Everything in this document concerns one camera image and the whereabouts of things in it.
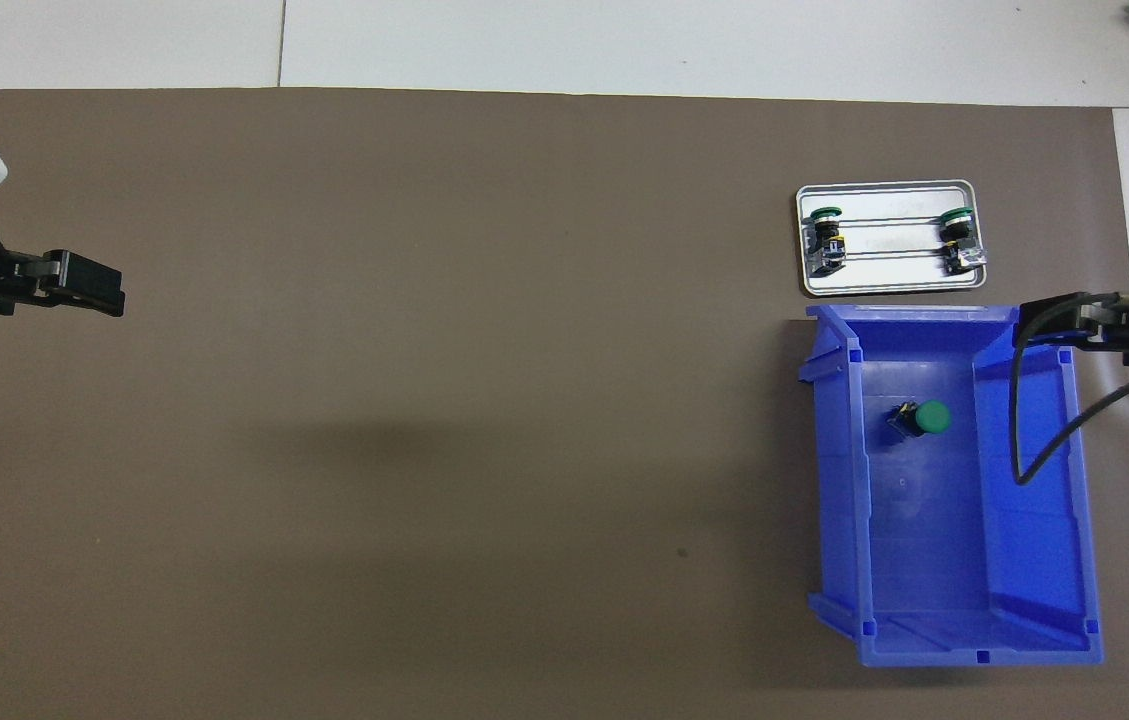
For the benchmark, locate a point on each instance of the green push button switch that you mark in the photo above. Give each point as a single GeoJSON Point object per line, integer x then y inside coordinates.
{"type": "Point", "coordinates": [932, 418]}
{"type": "Point", "coordinates": [959, 240]}
{"type": "Point", "coordinates": [827, 240]}

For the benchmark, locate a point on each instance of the silver metal tray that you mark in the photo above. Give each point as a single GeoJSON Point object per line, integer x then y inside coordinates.
{"type": "Point", "coordinates": [889, 275]}

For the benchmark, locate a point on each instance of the thin metal rod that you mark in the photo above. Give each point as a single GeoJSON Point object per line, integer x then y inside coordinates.
{"type": "Point", "coordinates": [894, 256]}
{"type": "Point", "coordinates": [889, 220]}

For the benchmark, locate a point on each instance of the blue plastic storage bin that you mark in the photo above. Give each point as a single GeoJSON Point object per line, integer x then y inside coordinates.
{"type": "Point", "coordinates": [924, 540]}

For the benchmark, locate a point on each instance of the brown paper table mat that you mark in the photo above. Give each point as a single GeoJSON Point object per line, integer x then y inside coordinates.
{"type": "Point", "coordinates": [474, 350]}

